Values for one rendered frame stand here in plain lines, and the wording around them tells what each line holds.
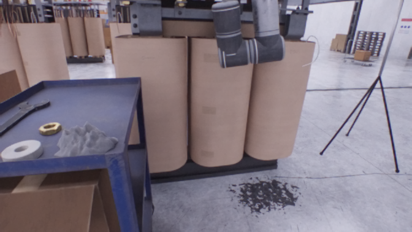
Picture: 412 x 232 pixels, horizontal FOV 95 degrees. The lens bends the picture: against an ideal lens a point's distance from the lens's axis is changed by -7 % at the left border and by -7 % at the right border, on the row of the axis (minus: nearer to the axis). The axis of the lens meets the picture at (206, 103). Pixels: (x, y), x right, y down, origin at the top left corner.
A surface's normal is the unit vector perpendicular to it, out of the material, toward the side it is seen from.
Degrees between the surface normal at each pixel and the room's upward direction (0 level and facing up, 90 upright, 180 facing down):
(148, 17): 90
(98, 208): 90
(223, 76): 90
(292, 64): 90
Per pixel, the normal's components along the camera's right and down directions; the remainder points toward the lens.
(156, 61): 0.20, 0.36
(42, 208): 0.13, -0.68
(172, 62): 0.52, 0.33
